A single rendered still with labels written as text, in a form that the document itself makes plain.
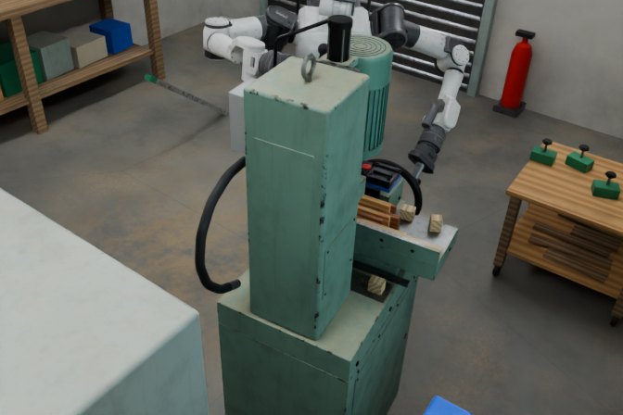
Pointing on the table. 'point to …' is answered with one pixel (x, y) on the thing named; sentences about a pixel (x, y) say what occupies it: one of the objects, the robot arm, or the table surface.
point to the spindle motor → (377, 71)
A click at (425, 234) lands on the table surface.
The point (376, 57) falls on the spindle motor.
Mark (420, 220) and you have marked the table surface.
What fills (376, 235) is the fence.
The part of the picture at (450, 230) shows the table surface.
